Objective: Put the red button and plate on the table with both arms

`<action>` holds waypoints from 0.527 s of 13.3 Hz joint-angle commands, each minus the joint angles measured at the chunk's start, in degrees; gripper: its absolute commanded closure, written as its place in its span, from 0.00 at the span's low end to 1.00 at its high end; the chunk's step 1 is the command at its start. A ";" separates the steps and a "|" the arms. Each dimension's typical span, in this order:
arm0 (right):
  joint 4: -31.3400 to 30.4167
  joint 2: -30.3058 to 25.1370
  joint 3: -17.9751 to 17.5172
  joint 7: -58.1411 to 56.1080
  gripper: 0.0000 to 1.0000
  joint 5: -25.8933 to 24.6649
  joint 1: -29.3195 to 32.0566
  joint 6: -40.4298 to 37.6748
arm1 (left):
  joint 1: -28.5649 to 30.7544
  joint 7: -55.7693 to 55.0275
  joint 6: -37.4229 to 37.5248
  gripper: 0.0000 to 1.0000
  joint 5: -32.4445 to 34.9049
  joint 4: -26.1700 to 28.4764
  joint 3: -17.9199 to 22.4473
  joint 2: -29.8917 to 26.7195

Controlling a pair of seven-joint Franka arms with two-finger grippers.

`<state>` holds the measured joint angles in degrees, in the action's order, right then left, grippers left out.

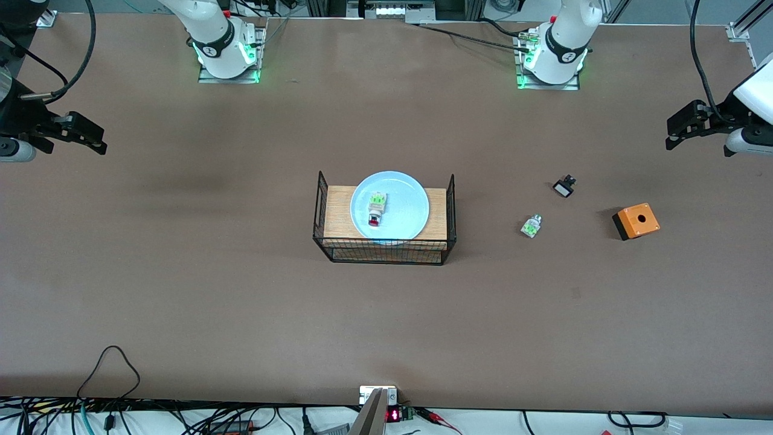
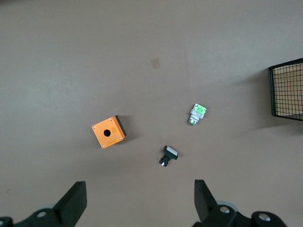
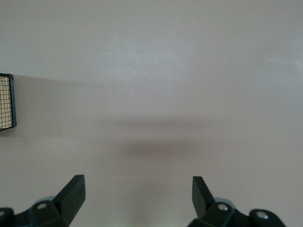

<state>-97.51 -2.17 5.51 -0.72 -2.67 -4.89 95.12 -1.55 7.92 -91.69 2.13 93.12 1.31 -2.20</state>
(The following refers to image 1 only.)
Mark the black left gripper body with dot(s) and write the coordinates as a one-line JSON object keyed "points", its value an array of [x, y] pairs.
{"points": [[720, 116]]}

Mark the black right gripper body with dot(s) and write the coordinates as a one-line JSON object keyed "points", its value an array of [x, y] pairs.
{"points": [[27, 116]]}

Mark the light blue round plate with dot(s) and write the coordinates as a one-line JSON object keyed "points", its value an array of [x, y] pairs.
{"points": [[404, 205]]}

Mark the red button with contact block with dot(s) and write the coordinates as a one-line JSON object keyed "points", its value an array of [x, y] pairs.
{"points": [[375, 208]]}

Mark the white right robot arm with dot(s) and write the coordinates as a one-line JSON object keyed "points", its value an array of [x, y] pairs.
{"points": [[217, 30]]}

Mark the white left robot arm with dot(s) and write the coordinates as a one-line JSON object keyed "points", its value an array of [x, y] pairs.
{"points": [[567, 36]]}

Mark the green white contact block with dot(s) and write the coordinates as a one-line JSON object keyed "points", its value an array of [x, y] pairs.
{"points": [[531, 226]]}

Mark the red digit display board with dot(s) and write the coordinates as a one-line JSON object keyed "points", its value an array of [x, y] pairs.
{"points": [[395, 415]]}

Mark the aluminium table corner bracket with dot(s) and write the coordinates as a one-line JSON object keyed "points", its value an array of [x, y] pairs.
{"points": [[740, 36], [47, 18]]}

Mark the orange button enclosure box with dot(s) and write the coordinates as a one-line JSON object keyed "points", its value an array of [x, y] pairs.
{"points": [[639, 220]]}

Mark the small black white switch part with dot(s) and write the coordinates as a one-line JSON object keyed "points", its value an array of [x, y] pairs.
{"points": [[564, 188]]}

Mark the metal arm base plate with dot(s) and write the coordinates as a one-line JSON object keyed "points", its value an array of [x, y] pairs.
{"points": [[520, 60], [261, 54]]}

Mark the white metal edge bracket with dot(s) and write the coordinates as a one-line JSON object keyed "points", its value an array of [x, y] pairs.
{"points": [[365, 393]]}

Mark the grey metal camera bar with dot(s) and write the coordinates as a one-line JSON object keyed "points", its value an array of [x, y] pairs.
{"points": [[369, 417]]}

